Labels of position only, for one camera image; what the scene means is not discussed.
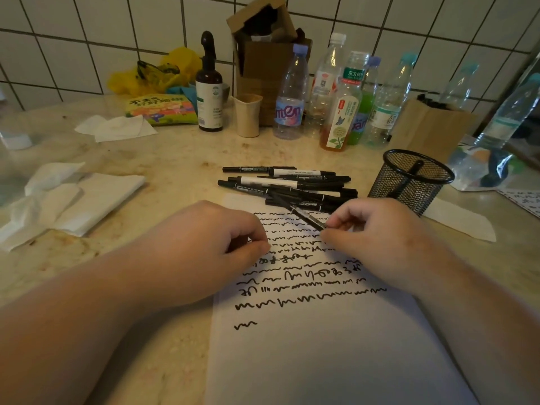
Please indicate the green soda bottle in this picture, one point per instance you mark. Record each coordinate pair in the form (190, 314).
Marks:
(366, 105)

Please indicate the grey bowl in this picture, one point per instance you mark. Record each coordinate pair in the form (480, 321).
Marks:
(226, 92)

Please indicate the beige cup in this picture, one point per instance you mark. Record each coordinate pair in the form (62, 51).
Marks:
(248, 118)

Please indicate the clear bottle purple cap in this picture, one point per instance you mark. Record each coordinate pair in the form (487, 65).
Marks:
(290, 109)

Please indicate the clear plastic bag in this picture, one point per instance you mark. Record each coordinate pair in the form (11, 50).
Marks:
(485, 168)

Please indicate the person's right hand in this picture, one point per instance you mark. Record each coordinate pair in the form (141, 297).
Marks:
(388, 248)

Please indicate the zigzag scribbled paper sheet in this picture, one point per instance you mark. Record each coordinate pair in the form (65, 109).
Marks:
(523, 202)

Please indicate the open cardboard box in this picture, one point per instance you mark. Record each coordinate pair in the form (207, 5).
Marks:
(261, 63)

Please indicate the folded white napkin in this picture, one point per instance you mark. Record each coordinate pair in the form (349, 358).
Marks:
(105, 198)

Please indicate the flat white tissue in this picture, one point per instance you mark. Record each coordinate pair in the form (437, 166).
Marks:
(118, 128)

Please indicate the pile of black pens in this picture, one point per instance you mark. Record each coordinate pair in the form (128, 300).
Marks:
(295, 185)

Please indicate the clear bottle white cap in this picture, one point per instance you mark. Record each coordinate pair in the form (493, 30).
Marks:
(327, 75)

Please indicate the white paper sheet fine scribbles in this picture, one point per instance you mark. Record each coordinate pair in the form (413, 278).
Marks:
(329, 354)

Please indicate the small cardboard box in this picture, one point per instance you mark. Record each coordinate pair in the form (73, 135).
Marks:
(430, 126)

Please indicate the brown spray bottle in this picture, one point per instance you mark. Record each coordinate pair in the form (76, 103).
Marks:
(209, 101)

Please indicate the yellow plastic bag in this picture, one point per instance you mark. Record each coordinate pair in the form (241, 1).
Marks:
(139, 80)

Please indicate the person's left hand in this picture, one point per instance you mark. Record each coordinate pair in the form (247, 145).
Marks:
(198, 253)

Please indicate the orange tea bottle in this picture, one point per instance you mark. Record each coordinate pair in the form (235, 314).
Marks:
(341, 122)

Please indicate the person's left forearm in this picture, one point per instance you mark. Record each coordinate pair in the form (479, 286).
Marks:
(71, 333)

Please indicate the person's right forearm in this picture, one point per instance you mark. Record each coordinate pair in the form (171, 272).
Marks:
(489, 333)

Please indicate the black marker pen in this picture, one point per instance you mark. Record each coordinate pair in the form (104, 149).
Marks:
(411, 170)
(303, 215)

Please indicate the small white paper piece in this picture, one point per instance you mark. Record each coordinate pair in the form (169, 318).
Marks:
(460, 219)

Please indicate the water bottle teal cap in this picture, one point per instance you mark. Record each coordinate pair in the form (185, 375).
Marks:
(457, 90)
(506, 118)
(386, 113)

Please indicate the colourful snack packet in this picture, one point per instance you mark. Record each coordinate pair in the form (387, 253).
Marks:
(160, 109)

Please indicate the crumpled white tissue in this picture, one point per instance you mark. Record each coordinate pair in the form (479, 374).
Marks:
(38, 206)

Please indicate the black mesh pen holder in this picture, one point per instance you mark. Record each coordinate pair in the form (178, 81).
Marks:
(396, 194)

